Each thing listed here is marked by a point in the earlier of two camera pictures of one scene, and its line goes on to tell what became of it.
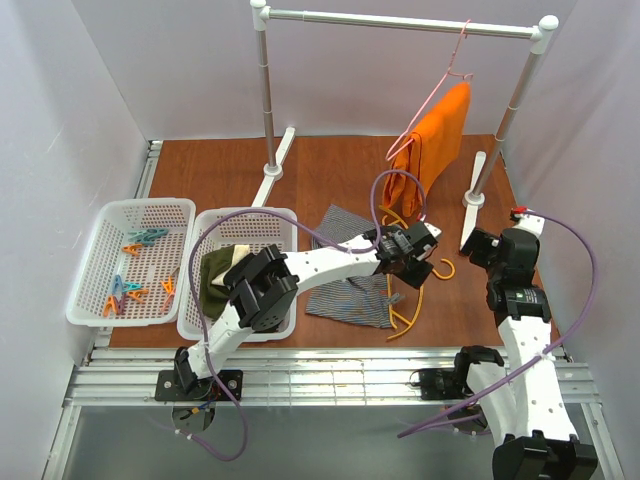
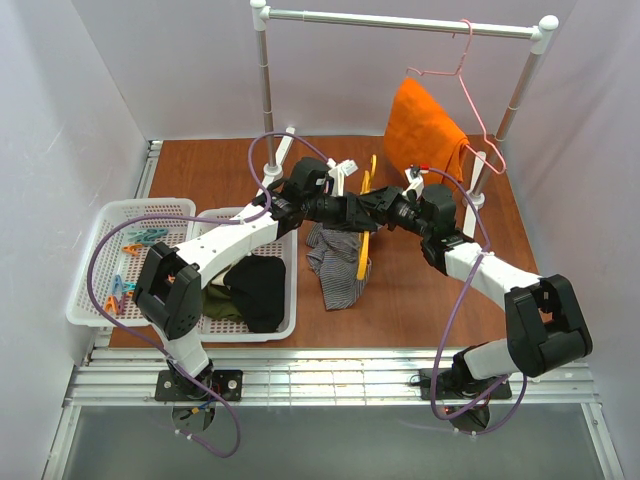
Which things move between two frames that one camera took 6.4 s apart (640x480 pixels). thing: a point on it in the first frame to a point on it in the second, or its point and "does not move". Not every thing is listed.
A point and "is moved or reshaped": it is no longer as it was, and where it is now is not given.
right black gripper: [480, 245] to [392, 201]
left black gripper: [420, 251] to [349, 212]
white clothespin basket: [137, 269] does not move
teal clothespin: [147, 237] does not move
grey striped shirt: [360, 300] is moved or reshaped
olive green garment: [213, 298] does not move
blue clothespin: [118, 284] does not move
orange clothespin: [132, 248] does not move
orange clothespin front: [110, 301] does not move
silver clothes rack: [540, 37] does not move
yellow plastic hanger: [417, 308] to [366, 185]
